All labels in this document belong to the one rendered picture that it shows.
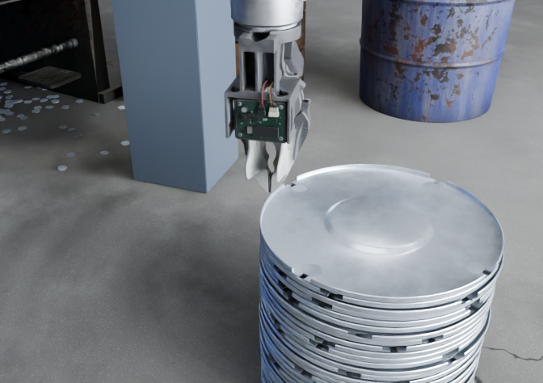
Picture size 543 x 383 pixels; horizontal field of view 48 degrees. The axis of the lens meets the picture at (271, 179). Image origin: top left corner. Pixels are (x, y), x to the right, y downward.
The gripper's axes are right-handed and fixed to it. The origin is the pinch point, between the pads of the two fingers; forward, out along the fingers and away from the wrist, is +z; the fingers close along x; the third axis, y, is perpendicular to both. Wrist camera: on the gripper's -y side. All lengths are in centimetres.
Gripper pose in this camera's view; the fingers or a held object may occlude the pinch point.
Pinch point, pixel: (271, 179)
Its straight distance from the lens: 75.1
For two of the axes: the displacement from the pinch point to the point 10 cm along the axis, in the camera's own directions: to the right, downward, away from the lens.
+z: 0.0, 8.7, 4.9
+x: 9.8, 1.0, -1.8
